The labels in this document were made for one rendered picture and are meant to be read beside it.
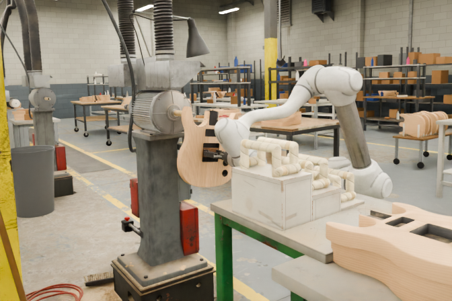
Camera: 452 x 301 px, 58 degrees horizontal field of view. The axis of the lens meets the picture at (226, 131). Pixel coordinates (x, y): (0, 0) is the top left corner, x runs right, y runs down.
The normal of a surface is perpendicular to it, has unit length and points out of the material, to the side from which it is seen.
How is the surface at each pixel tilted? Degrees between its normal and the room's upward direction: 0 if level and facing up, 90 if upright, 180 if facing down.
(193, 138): 89
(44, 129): 90
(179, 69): 90
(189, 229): 90
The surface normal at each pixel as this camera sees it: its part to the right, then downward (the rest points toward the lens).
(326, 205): 0.60, 0.09
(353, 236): -0.48, 0.12
